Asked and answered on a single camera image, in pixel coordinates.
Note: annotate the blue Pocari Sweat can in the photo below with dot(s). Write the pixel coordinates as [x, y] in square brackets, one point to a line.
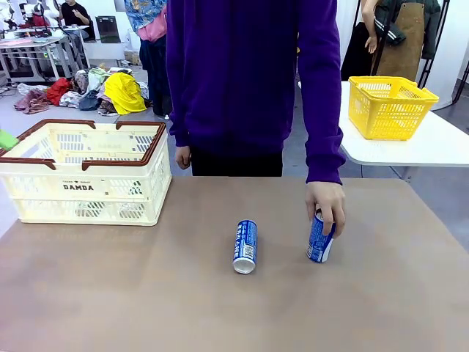
[245, 242]
[318, 247]

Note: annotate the person's right forearm purple sleeve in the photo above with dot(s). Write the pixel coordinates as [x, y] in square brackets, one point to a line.
[180, 130]

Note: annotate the cream shopping basket brown rim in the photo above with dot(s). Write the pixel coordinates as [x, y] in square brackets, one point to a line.
[110, 198]

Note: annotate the yellow plastic basket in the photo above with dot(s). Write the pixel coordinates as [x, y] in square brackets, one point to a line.
[388, 124]

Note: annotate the person's right hand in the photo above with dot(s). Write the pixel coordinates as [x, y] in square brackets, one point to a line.
[183, 155]

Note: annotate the person's left hand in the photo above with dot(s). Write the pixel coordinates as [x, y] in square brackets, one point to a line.
[328, 201]

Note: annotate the red garment in pile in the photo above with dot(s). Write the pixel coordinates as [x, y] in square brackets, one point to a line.
[58, 91]

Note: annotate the pile of mixed clothes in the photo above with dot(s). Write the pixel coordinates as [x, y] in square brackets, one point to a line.
[88, 91]

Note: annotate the grey metal work table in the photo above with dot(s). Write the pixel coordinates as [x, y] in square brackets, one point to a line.
[36, 44]

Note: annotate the background white robot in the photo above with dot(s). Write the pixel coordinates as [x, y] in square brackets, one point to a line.
[33, 18]

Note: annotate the yellow garment in pile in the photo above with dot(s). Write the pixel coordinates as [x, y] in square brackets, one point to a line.
[124, 93]

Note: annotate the seated person in black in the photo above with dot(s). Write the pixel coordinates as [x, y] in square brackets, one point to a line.
[75, 16]

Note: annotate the black background chair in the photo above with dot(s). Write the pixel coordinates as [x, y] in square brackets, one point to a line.
[108, 29]

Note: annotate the navy hanging trousers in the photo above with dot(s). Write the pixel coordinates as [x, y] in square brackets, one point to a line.
[154, 73]

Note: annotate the pink hanging garment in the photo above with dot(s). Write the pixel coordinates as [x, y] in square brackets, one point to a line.
[154, 29]

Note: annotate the blue floral hanging shirt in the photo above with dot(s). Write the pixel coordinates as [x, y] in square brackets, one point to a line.
[141, 12]

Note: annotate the person in purple sweater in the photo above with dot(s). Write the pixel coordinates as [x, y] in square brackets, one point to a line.
[238, 73]

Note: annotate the black hanging garment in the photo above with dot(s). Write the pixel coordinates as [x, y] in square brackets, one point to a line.
[359, 55]

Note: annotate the dark jacket white stripes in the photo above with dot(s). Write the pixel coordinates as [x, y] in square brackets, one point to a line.
[389, 30]

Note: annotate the brown apron on mannequin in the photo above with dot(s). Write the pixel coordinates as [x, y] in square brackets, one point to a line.
[403, 44]

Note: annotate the white side table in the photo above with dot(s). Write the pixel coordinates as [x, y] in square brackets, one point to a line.
[432, 146]

